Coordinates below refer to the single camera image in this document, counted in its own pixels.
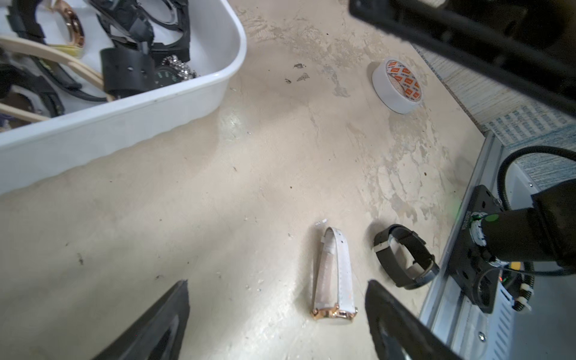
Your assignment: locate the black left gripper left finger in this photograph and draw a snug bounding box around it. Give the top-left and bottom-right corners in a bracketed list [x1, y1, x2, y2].
[95, 280, 190, 359]

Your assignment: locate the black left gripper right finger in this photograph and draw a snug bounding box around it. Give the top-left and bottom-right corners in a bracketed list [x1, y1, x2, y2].
[364, 280, 459, 359]

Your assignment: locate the dark brown round watch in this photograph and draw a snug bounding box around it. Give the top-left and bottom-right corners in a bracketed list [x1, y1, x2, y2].
[373, 224, 440, 290]

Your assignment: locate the silver metal watch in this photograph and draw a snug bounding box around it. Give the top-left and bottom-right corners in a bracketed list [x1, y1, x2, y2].
[311, 227, 358, 322]

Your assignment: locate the white plastic storage box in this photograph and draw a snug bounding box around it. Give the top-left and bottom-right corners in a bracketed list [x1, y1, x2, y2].
[1, 1, 247, 194]

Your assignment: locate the black analog watch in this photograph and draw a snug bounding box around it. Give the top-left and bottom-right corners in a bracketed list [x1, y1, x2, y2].
[100, 48, 199, 99]

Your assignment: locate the beige strap watch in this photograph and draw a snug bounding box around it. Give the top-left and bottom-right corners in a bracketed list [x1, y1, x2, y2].
[43, 0, 86, 50]

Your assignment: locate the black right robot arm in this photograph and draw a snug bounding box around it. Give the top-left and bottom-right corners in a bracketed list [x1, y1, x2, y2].
[349, 1, 575, 275]

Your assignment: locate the white adhesive tape roll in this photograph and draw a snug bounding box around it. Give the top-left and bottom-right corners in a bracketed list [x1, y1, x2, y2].
[371, 57, 423, 115]

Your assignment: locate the aluminium front rail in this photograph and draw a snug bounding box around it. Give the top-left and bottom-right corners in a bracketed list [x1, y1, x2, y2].
[418, 130, 576, 360]

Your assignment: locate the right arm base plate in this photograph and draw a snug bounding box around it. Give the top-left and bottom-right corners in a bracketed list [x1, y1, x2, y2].
[448, 184, 503, 314]

